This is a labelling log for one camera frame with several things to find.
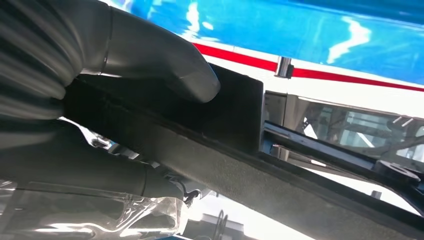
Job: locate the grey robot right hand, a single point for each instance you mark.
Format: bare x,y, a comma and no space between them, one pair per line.
66,165

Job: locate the blue metal shelf rack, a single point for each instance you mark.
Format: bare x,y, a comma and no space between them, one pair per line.
265,26

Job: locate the grey metal pole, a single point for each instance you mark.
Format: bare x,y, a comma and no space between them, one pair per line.
284,68

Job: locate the glass panel with grey frame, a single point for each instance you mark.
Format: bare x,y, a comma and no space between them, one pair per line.
331,126

